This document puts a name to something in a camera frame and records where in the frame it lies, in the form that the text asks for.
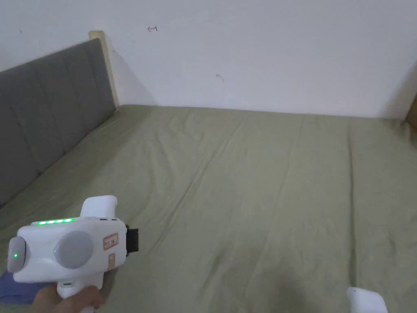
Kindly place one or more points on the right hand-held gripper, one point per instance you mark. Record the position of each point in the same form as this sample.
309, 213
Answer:
366, 301

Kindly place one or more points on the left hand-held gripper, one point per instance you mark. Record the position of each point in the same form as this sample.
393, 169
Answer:
71, 249

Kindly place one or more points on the person's left hand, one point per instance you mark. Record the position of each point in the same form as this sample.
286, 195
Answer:
70, 301

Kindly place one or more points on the dark blue garment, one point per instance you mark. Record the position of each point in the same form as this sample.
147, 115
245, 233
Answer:
16, 288

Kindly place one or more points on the grey padded headboard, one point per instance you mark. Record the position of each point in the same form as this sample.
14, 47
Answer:
49, 111

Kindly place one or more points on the bed with pale green sheet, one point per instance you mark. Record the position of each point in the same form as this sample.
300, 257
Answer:
244, 182

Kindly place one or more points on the wooden footboard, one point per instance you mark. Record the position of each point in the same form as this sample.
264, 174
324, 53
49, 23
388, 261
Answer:
412, 111

